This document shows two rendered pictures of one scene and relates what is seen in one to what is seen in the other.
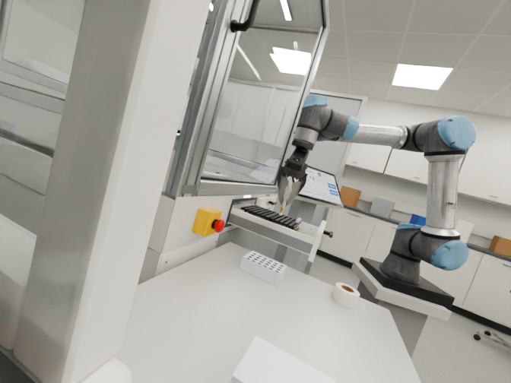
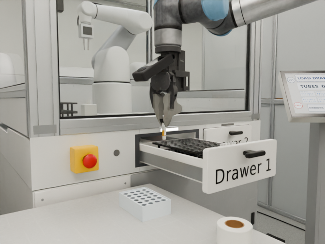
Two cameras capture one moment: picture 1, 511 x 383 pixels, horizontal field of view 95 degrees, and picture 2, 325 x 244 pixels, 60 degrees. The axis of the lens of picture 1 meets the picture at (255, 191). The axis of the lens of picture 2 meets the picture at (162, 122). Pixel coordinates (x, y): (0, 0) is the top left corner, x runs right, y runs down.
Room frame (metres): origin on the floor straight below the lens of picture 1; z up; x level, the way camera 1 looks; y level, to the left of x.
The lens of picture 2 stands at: (0.15, -0.55, 1.05)
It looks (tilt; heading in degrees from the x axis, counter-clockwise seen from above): 5 degrees down; 36
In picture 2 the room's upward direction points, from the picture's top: straight up
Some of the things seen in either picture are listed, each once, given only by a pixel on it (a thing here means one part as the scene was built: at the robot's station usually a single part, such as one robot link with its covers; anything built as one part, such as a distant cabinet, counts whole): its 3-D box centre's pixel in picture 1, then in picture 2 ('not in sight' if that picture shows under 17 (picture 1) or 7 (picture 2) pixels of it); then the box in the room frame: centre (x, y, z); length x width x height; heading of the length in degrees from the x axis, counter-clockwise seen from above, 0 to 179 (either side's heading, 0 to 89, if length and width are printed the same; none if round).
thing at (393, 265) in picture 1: (401, 264); not in sight; (1.00, -0.70, 0.85); 0.15 x 0.15 x 0.10
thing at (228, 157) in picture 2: (318, 238); (243, 163); (0.89, -0.29, 0.87); 0.29 x 0.02 x 0.11; 162
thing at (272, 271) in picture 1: (263, 267); (143, 202); (0.70, -0.09, 0.78); 0.12 x 0.08 x 0.04; 70
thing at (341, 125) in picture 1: (337, 125); (206, 7); (0.82, -0.20, 1.28); 0.11 x 0.11 x 0.08; 9
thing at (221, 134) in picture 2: (265, 207); (228, 139); (1.29, -0.08, 0.87); 0.29 x 0.02 x 0.11; 162
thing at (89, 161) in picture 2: (217, 225); (89, 160); (0.66, 0.08, 0.88); 0.04 x 0.03 x 0.04; 162
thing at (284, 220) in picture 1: (270, 222); (193, 153); (0.95, -0.10, 0.87); 0.22 x 0.18 x 0.06; 72
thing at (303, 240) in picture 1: (268, 222); (191, 154); (0.96, -0.09, 0.86); 0.40 x 0.26 x 0.06; 72
